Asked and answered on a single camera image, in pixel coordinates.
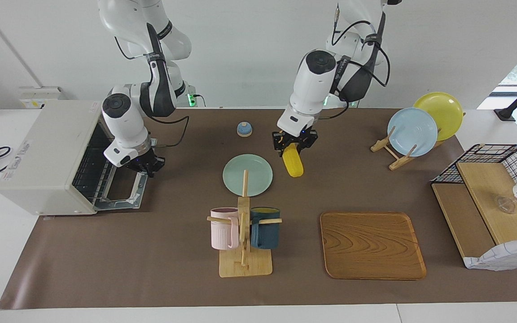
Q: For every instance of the brown wooden tray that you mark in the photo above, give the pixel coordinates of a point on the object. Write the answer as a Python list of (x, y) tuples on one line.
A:
[(370, 246)]

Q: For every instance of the yellow plate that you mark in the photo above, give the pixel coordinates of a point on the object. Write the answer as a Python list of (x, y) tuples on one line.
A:
[(447, 112)]

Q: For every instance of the brown table mat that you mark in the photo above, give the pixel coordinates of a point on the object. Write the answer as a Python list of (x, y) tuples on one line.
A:
[(151, 260)]

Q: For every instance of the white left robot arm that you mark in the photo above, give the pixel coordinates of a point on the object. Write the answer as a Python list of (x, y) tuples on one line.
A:
[(312, 85)]

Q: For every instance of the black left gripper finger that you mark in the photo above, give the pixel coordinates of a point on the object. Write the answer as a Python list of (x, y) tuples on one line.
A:
[(280, 149), (305, 147)]

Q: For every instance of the small clear glass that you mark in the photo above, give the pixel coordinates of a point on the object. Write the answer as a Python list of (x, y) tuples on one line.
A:
[(505, 205)]

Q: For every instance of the pale green plate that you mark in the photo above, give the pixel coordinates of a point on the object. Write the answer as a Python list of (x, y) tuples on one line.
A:
[(258, 172)]

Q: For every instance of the light blue plate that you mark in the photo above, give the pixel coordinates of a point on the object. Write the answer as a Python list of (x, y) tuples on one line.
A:
[(413, 130)]

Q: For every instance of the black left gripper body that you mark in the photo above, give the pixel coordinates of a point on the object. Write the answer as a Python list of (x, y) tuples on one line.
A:
[(294, 137)]

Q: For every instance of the beige toaster oven body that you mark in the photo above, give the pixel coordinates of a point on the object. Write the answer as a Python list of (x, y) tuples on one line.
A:
[(47, 157)]

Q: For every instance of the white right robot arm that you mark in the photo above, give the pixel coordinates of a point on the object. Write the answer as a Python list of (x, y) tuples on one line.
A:
[(124, 121)]

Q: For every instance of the white checked cloth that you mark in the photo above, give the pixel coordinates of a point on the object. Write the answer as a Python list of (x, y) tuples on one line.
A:
[(505, 255)]

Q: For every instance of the wooden plate rack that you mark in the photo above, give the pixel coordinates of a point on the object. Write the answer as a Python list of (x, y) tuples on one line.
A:
[(400, 162)]

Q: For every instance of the dark teal mug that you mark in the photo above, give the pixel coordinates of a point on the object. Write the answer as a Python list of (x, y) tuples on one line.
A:
[(265, 233)]

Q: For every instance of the white wall socket box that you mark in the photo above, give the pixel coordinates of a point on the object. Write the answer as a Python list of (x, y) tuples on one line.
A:
[(38, 98)]

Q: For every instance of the toaster oven glass door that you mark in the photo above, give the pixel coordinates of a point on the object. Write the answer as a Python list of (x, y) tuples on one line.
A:
[(137, 193)]

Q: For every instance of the pink mug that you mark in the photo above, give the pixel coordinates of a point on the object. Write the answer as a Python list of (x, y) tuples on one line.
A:
[(223, 231)]

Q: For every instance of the wooden mug tree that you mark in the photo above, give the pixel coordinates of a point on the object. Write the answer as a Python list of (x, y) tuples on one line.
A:
[(245, 268)]

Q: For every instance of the yellow corn cob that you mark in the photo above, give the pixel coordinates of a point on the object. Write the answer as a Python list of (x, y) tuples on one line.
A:
[(293, 165)]

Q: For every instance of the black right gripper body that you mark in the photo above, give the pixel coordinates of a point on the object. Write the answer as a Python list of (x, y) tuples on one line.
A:
[(144, 162)]

